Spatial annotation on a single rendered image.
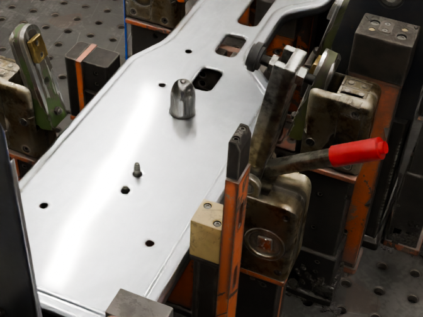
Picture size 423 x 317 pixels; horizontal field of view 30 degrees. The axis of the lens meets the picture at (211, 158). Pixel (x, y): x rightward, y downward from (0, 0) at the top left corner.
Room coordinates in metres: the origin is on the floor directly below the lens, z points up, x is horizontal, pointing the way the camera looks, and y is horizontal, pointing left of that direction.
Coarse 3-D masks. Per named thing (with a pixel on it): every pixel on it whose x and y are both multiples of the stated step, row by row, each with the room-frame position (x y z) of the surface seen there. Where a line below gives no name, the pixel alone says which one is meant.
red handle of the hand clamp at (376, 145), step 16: (352, 144) 0.57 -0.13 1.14; (368, 144) 0.56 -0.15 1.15; (384, 144) 0.56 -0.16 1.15; (272, 160) 0.60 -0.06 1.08; (288, 160) 0.59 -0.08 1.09; (304, 160) 0.58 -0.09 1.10; (320, 160) 0.57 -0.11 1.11; (336, 160) 0.56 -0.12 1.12; (352, 160) 0.56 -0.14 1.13; (368, 160) 0.55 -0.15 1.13; (272, 176) 0.59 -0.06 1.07
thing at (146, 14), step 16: (128, 0) 1.08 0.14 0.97; (144, 0) 1.08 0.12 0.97; (160, 0) 1.06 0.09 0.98; (128, 16) 1.09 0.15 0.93; (144, 16) 1.07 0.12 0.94; (160, 16) 1.06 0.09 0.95; (176, 16) 1.07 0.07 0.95; (144, 32) 1.08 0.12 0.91; (160, 32) 1.07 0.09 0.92; (144, 48) 1.08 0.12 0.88
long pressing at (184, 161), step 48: (240, 0) 1.04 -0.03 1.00; (288, 0) 1.05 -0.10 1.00; (192, 48) 0.91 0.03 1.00; (96, 96) 0.80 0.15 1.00; (144, 96) 0.80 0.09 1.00; (240, 96) 0.81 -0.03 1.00; (96, 144) 0.70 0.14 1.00; (144, 144) 0.71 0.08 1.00; (192, 144) 0.71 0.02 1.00; (48, 192) 0.62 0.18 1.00; (96, 192) 0.62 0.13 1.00; (144, 192) 0.62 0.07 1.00; (192, 192) 0.63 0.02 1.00; (48, 240) 0.55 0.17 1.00; (96, 240) 0.55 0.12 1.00; (144, 240) 0.55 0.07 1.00; (48, 288) 0.48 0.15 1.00; (96, 288) 0.49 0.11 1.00; (144, 288) 0.49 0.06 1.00
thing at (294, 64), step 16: (256, 48) 0.60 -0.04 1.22; (288, 48) 0.61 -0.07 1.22; (256, 64) 0.60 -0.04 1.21; (272, 64) 0.59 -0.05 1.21; (288, 64) 0.59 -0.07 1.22; (272, 80) 0.58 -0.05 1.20; (288, 80) 0.58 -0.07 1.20; (304, 80) 0.59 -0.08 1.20; (272, 96) 0.58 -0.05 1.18; (288, 96) 0.58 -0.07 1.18; (272, 112) 0.58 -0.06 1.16; (256, 128) 0.59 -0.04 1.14; (272, 128) 0.58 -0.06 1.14; (256, 144) 0.59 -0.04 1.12; (272, 144) 0.58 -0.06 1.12; (256, 160) 0.59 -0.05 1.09; (256, 176) 0.59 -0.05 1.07
